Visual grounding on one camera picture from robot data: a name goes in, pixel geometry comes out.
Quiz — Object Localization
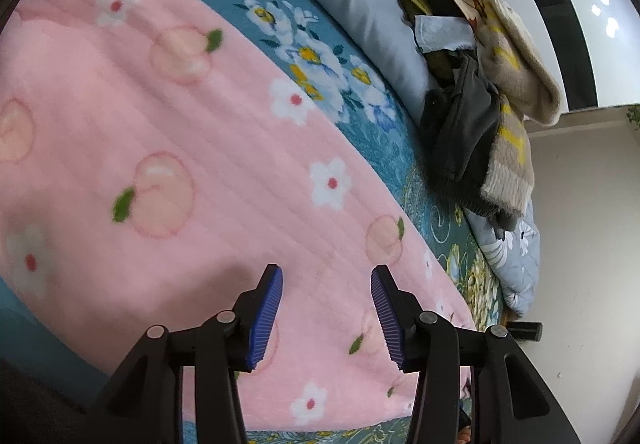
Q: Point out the grey floral duvet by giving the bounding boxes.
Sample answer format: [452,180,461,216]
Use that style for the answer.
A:
[316,0,539,317]

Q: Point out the pink fleece pajama pants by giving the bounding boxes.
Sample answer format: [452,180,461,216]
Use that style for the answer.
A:
[1,0,473,430]

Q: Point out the black chair back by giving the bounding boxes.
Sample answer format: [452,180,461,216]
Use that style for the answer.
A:
[506,320,544,342]

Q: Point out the teal floral bed blanket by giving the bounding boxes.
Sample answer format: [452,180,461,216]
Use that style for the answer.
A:
[1,0,501,443]

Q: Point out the dark grey garment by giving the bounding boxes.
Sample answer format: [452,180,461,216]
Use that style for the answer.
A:
[414,0,518,231]

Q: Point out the beige yellow knit sweater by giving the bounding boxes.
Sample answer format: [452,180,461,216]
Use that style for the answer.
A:
[475,0,561,219]

